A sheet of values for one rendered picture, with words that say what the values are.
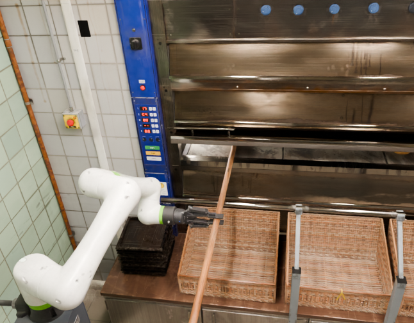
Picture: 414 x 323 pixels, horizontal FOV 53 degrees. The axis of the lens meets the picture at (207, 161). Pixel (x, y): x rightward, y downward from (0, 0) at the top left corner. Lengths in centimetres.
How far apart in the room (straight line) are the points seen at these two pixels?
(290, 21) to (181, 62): 58
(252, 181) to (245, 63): 75
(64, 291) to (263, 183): 141
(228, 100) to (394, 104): 85
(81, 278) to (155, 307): 113
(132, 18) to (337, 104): 112
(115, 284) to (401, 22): 208
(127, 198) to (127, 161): 104
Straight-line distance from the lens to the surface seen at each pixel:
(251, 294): 244
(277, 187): 252
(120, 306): 269
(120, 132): 252
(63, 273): 156
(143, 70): 226
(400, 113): 233
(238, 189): 254
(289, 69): 215
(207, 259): 182
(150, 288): 259
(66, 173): 286
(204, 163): 248
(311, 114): 226
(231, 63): 217
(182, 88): 227
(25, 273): 163
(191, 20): 215
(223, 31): 214
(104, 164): 267
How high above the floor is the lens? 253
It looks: 33 degrees down
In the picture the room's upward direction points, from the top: 4 degrees counter-clockwise
